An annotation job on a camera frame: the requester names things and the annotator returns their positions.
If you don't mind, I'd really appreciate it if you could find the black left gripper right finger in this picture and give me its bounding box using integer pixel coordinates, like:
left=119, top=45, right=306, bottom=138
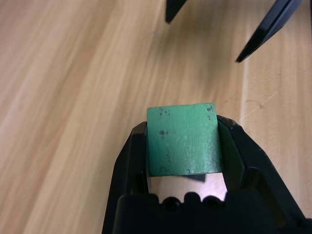
left=216, top=114, right=312, bottom=234

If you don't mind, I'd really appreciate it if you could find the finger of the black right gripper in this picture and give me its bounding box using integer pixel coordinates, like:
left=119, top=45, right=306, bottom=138
left=165, top=0, right=189, bottom=24
left=234, top=0, right=303, bottom=63

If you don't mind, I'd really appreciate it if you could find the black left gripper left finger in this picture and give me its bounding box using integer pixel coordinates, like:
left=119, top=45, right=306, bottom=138
left=103, top=121, right=154, bottom=234

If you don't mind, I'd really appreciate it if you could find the green wooden block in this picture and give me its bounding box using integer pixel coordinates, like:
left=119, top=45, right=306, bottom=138
left=146, top=102, right=224, bottom=177

